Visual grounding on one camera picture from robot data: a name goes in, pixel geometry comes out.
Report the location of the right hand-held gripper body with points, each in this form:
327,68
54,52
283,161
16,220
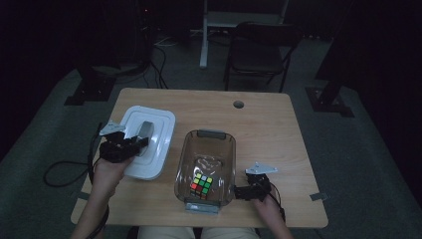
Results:
260,186

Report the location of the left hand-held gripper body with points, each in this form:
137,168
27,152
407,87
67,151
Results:
117,147

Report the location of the multicoloured puzzle cube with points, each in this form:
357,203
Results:
201,186

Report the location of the clear plastic storage box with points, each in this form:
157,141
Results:
207,149

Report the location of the person's right hand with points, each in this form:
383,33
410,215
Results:
270,210

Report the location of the person's left hand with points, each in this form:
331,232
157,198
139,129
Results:
107,176

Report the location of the person's beige trousers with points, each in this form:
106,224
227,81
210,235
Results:
199,233

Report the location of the black stand with flat base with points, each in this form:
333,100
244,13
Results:
331,99
91,89

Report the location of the dark equipment rack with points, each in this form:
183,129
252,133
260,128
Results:
144,30

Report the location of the black folding chair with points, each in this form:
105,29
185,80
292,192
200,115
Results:
262,49

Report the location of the white metal stand frame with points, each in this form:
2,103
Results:
212,20

